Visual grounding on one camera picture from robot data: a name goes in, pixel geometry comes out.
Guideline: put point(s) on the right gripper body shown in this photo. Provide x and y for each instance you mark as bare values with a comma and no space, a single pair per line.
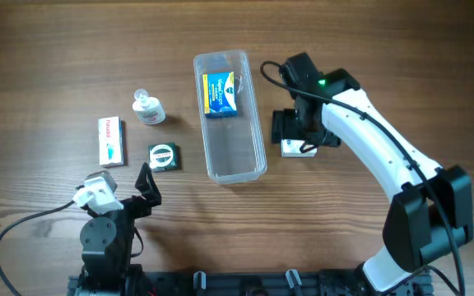
281,127

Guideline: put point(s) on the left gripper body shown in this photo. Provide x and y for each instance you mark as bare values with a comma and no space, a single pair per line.
134,204

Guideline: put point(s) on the white Hansaplast box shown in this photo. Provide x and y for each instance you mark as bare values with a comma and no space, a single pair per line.
296,149

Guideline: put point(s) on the dark green round-logo box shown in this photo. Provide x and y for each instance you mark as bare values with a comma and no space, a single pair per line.
163,157

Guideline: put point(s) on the clear plastic container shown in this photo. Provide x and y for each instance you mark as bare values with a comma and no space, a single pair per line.
234,148

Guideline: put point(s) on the blue VapoDrops box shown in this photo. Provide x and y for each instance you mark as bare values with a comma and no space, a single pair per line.
219,95

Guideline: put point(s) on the small white lotion bottle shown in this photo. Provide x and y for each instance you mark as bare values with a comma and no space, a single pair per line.
148,109

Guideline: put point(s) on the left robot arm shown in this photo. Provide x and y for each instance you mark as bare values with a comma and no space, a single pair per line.
107,237

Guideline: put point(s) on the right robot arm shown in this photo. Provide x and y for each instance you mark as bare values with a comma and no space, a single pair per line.
430,211

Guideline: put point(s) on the white Panadol box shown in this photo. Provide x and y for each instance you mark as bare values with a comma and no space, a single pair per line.
110,136

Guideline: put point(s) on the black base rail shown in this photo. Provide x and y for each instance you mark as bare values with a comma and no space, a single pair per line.
291,282

